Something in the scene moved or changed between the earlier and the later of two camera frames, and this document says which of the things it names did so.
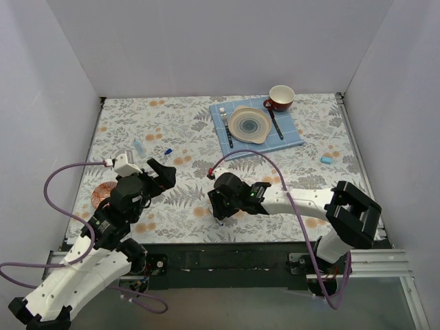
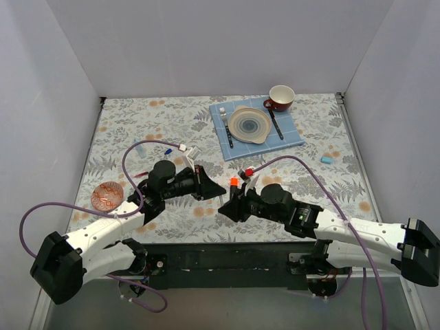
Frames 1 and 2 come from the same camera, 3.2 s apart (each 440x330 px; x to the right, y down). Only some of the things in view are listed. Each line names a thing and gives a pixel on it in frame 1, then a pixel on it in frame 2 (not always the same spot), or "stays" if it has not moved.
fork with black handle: x=223 y=115 stays
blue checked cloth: x=288 y=127 stays
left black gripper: x=153 y=179 → x=199 y=183
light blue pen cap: x=326 y=159 stays
